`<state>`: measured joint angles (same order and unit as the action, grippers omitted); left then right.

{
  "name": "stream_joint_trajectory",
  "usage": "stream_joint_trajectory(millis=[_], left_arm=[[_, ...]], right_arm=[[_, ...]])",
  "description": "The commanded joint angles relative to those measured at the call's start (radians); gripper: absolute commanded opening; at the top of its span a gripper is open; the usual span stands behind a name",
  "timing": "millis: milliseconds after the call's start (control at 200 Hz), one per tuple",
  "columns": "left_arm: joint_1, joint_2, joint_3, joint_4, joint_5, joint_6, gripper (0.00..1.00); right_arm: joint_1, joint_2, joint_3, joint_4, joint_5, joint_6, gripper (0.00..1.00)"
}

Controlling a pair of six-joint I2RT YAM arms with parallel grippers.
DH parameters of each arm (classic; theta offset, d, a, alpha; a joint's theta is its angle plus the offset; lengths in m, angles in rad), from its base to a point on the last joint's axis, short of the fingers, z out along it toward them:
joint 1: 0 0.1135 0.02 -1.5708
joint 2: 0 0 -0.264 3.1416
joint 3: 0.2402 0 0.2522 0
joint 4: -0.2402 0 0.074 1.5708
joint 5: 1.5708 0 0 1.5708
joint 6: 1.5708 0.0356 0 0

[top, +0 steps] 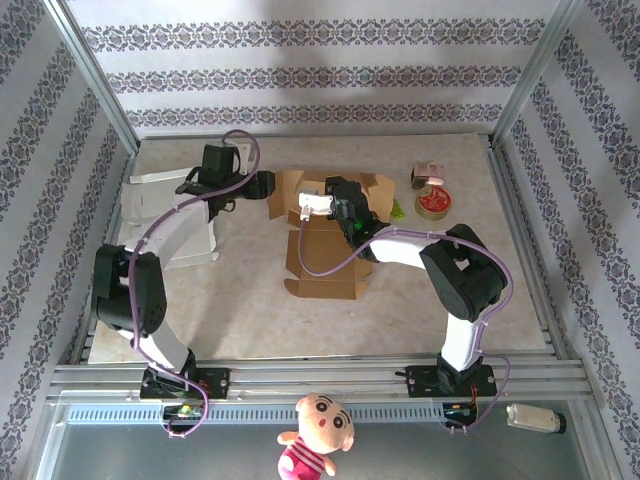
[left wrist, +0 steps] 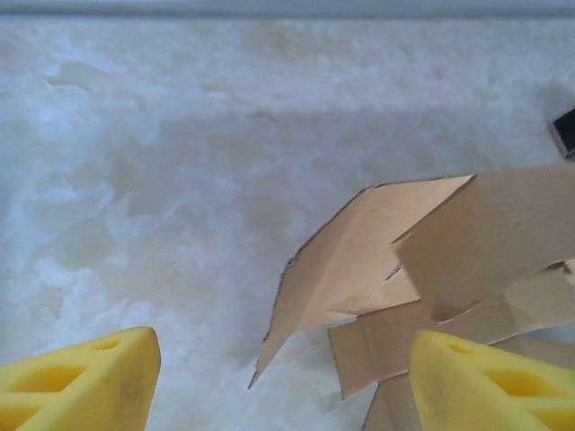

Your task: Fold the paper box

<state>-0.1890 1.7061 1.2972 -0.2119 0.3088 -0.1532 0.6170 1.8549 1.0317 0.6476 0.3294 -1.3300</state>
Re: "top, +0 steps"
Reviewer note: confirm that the small pink box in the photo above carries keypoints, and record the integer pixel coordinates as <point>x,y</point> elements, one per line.
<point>428,174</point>

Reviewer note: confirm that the small circuit board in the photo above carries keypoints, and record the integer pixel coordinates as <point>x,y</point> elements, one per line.
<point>459,410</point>
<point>184,412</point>

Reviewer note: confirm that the white camera with black lens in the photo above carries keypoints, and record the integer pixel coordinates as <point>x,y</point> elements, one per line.
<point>530,418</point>

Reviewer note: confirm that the plush doll with striped shirt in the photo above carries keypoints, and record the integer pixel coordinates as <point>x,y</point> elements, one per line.
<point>320,430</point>

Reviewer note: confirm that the brown cardboard box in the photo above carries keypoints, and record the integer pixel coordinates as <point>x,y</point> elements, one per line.
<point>320,260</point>

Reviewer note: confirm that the aluminium side rail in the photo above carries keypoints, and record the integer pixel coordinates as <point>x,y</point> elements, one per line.
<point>517,225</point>
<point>114,225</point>

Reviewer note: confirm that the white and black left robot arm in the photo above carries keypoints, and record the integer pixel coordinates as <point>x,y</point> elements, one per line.
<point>175,225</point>

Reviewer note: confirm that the round red tin can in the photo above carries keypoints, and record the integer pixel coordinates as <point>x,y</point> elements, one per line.
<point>434,202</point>

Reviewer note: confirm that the aluminium frame post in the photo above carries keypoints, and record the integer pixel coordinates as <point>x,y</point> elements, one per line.
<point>95,80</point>
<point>535,75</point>

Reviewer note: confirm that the white and teal cardboard box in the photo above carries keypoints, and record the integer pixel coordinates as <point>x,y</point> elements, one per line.
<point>145,200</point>

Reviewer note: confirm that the aluminium front rail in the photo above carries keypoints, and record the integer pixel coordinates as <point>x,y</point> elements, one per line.
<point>325,375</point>

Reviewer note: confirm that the aluminium back rail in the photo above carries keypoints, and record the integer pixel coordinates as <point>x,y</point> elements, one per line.
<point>325,135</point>

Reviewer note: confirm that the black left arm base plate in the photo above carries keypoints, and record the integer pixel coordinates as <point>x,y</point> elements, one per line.
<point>217,382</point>

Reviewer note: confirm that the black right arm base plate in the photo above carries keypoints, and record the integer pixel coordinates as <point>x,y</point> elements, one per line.
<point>420,382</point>

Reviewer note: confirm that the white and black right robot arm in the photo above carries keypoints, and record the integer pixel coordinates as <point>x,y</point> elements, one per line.
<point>400,252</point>

